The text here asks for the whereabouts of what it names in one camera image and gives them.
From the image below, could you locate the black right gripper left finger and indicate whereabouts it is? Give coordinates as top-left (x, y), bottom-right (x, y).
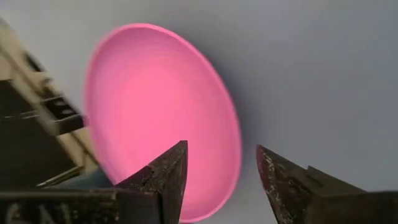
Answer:
top-left (115, 140), bottom-right (189, 224)

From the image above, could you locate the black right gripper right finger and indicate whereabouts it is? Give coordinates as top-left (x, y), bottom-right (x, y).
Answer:
top-left (256, 144), bottom-right (368, 224)

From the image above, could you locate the purple round plate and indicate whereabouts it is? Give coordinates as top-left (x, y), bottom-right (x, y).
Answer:
top-left (83, 23), bottom-right (243, 223)

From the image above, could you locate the blue table mat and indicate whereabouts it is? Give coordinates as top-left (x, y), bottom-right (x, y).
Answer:
top-left (0, 0), bottom-right (398, 224)

